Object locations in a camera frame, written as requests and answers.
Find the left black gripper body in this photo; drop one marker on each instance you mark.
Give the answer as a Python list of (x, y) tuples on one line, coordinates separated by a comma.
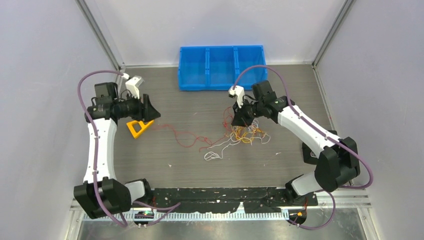
[(139, 111)]

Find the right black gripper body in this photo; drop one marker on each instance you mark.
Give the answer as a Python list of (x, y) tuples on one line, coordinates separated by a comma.
[(253, 108)]

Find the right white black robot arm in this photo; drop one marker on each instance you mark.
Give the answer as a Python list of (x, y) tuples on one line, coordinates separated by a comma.
[(327, 175)]

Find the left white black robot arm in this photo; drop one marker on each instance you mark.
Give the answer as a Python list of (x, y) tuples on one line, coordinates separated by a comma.
[(100, 189)]

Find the yellow triangular plastic stand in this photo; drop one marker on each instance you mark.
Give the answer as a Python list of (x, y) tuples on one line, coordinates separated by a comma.
[(137, 128)]

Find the blue three-compartment plastic bin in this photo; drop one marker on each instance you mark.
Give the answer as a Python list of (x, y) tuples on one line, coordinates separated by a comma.
[(215, 68)]

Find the black triangular stand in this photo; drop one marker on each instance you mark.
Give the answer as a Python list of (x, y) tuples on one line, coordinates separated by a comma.
[(315, 147)]

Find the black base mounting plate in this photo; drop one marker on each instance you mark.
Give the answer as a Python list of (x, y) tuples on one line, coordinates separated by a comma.
[(227, 199)]

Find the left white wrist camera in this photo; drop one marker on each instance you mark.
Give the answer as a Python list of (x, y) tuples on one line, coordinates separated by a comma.
[(133, 84)]

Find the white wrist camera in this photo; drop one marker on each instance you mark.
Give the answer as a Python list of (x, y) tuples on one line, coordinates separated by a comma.
[(237, 92), (133, 84)]

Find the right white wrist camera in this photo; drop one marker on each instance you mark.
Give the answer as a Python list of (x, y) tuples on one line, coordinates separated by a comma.
[(237, 92)]

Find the aluminium front rail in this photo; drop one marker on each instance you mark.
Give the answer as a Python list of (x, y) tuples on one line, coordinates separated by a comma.
[(338, 199)]

